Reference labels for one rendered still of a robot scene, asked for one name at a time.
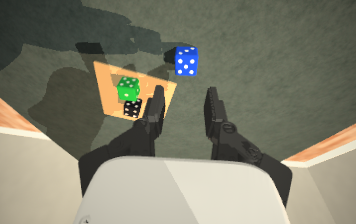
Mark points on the black die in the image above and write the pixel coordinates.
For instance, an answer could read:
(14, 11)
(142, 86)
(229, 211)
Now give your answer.
(132, 108)

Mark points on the green die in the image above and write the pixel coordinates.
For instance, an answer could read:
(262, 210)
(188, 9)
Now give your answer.
(128, 89)

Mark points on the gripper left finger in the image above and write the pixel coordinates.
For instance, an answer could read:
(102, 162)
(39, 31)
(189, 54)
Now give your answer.
(137, 141)

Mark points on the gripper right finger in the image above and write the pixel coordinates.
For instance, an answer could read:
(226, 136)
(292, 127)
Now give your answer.
(229, 145)

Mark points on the orange flat mat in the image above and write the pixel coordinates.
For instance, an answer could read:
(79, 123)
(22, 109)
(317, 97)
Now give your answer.
(108, 77)

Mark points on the blue die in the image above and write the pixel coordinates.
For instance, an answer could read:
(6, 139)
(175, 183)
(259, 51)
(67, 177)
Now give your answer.
(186, 59)

